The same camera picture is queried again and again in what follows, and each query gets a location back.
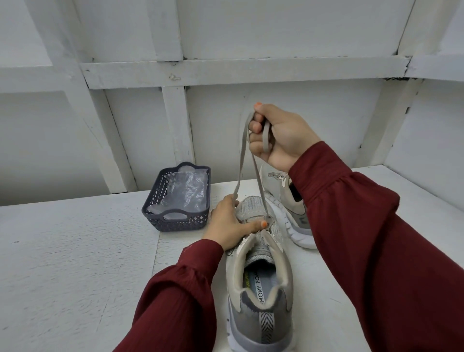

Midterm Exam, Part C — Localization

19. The person's right hand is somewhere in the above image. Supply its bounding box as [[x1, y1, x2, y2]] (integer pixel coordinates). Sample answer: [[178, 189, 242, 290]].
[[248, 102, 322, 174]]

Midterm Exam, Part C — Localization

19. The person's left hand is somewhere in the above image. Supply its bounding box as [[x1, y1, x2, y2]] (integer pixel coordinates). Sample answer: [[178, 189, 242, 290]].
[[203, 193, 269, 251]]

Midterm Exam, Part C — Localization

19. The clear plastic bag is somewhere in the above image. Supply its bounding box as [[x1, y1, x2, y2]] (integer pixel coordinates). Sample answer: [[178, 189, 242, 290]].
[[148, 169, 210, 217]]

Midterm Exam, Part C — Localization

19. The grey mesh shoe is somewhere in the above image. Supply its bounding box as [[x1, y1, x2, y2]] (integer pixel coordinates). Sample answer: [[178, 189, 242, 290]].
[[260, 165, 320, 250], [225, 195, 296, 352]]

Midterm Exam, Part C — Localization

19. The person's right forearm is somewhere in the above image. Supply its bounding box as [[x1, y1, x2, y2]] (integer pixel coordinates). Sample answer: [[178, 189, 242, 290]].
[[288, 141, 464, 352]]

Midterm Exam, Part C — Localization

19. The person's left forearm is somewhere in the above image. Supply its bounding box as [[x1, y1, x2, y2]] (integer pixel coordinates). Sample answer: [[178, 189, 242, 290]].
[[114, 238, 225, 352]]

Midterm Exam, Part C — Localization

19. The dark plastic lattice basket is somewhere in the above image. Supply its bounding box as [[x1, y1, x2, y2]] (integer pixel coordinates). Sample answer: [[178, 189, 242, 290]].
[[141, 161, 213, 232]]

